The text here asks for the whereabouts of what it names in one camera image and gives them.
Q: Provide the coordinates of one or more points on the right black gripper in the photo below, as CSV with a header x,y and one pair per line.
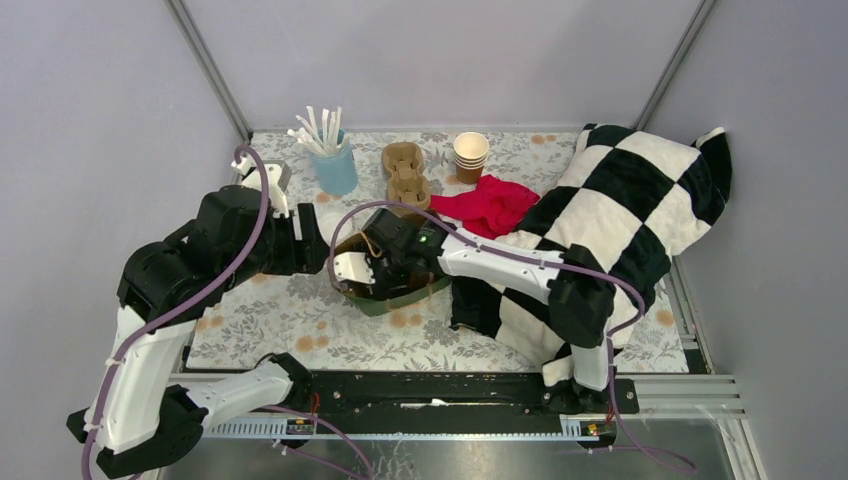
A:
x,y
382,289

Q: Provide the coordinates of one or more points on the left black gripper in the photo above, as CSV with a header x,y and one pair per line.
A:
x,y
308,254

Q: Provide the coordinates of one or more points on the green brown paper bag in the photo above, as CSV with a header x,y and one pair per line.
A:
x,y
393,289

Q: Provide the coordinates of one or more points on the brown cardboard cup carrier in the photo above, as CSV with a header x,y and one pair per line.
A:
x,y
403,163

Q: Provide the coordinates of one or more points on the stack of brown paper cups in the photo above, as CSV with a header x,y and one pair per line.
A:
x,y
471,150

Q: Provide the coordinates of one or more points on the white plastic cup lid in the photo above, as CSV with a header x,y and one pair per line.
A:
x,y
328,221

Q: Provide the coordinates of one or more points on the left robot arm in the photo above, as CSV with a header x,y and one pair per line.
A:
x,y
139,421

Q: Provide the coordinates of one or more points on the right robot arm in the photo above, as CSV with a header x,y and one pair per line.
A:
x,y
530,272

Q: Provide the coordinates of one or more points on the light blue straw cup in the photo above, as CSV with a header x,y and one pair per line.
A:
x,y
336,173

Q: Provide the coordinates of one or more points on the red cloth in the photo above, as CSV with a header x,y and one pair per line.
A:
x,y
493,209

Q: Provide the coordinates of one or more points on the black white checkered blanket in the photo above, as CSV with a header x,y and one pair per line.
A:
x,y
628,202

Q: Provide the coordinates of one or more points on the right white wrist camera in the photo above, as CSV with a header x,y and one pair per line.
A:
x,y
353,267

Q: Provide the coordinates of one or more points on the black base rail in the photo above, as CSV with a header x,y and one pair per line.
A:
x,y
374,402

